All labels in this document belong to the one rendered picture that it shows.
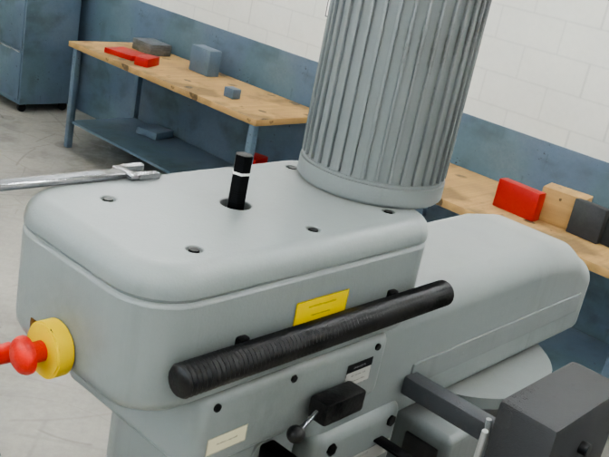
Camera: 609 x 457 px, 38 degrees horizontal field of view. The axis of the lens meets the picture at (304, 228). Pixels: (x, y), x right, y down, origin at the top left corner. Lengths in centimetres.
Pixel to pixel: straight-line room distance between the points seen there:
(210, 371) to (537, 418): 42
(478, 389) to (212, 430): 60
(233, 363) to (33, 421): 312
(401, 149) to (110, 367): 45
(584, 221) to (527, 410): 379
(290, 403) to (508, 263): 54
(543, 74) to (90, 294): 477
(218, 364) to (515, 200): 416
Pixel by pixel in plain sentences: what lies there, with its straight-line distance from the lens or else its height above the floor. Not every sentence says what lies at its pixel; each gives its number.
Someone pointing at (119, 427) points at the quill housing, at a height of 159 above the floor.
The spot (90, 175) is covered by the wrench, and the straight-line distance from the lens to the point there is 101.
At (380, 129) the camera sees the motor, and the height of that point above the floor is 199.
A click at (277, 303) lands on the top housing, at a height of 183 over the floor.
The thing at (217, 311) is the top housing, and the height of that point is 184.
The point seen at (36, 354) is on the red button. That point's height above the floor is 177.
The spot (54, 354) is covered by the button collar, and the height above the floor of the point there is 177.
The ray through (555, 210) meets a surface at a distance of 493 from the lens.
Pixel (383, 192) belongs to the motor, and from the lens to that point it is 110.
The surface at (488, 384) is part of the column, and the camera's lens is 148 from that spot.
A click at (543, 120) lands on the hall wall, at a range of 548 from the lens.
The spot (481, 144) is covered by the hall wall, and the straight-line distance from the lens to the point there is 568.
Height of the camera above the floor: 222
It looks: 20 degrees down
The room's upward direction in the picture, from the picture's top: 12 degrees clockwise
